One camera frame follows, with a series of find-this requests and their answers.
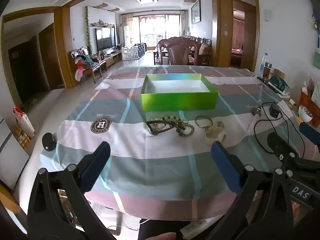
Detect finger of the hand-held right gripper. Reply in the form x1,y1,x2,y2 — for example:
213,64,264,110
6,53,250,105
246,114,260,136
267,132,299,161
299,122,320,147

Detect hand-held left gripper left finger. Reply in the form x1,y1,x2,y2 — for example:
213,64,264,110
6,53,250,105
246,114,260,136
27,141,113,240

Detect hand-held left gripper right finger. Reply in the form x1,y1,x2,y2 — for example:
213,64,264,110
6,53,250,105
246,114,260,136
211,141,293,240

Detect white jade bangle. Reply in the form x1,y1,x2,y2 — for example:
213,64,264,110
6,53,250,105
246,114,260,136
205,126,227,144

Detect pink bead bracelet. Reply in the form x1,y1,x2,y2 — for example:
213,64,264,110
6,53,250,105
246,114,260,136
175,120,195,138

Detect silver bangle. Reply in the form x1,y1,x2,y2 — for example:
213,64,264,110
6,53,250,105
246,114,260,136
195,115,213,131

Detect brown bead bracelet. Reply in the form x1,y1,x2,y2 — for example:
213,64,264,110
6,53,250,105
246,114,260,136
150,116,182,125

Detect green cardboard box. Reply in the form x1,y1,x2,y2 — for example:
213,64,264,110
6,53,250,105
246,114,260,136
140,74,219,112

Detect white bowl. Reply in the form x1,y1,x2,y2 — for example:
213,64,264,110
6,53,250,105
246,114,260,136
299,106,313,123

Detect black power adapter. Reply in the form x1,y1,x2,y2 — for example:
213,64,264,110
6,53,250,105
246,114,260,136
269,102,282,118

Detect orange plastic basket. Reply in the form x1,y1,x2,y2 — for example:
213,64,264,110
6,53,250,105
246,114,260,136
299,90,320,127

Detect black round object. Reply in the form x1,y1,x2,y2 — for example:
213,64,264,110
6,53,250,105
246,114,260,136
42,132,57,152

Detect checked tablecloth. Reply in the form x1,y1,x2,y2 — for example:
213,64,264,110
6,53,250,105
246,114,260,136
40,65,320,222

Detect teal tissue box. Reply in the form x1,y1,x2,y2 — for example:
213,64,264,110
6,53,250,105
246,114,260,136
269,76,291,97

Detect small cardboard boxes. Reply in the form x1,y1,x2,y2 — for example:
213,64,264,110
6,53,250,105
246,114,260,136
272,68,285,80

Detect white power strip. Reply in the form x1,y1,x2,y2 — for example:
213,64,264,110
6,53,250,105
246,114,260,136
180,219,208,239

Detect glass jar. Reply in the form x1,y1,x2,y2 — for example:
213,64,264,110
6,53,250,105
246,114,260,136
262,62,272,80

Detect clear water bottle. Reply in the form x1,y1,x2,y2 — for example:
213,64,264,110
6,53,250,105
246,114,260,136
260,52,269,78

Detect red and white bag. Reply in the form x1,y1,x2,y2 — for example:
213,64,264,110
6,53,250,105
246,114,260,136
13,107,35,138

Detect person's trouser leg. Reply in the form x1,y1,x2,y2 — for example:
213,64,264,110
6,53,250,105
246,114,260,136
138,220,190,240

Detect wooden armchair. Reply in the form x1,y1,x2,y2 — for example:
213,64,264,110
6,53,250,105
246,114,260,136
71,46,103,84

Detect pile of clothes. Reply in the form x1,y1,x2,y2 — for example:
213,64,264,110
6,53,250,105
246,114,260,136
74,54,93,82

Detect wooden television cabinet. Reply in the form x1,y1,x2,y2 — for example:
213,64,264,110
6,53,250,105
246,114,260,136
101,50,123,68

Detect wooden door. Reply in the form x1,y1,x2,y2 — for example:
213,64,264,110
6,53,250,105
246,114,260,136
39,24,66,89

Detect white playpen fence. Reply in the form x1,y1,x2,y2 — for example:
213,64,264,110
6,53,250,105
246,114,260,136
122,44,148,60

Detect carved wooden dining chair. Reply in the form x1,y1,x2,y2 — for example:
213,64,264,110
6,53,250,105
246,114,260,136
157,39,202,65

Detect flat screen television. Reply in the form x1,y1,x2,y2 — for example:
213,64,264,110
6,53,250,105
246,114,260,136
96,27,116,52

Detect white standing air conditioner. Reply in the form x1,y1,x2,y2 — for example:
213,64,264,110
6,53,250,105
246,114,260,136
119,26,132,47

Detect green hanging vine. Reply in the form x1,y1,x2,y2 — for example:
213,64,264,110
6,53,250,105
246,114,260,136
85,6,92,55

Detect black cable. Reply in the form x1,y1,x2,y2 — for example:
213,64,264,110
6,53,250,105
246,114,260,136
254,102,300,155

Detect wall shelf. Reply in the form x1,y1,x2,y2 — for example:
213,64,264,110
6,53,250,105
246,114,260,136
90,20,115,27

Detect framed wall picture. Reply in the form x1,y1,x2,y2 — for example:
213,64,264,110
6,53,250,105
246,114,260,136
191,0,201,24

